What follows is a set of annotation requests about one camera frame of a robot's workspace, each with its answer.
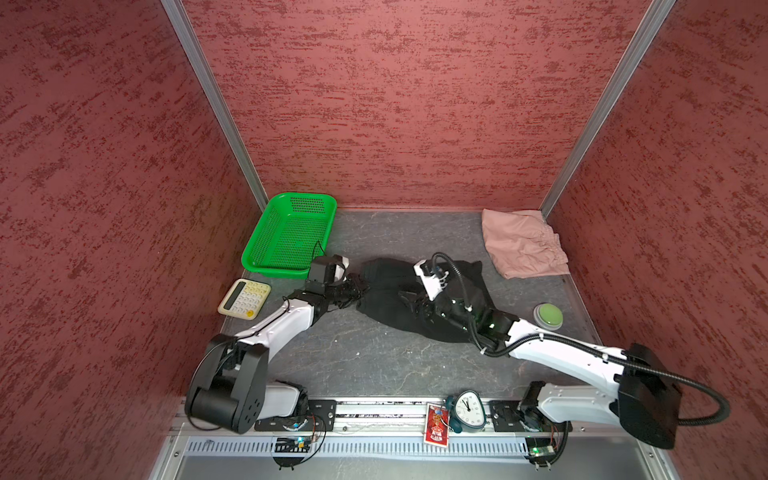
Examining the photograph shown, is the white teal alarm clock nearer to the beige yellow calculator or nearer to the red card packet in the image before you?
the red card packet

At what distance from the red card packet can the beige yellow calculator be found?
610 millimetres

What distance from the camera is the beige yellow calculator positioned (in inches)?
36.7

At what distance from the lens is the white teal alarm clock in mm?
713
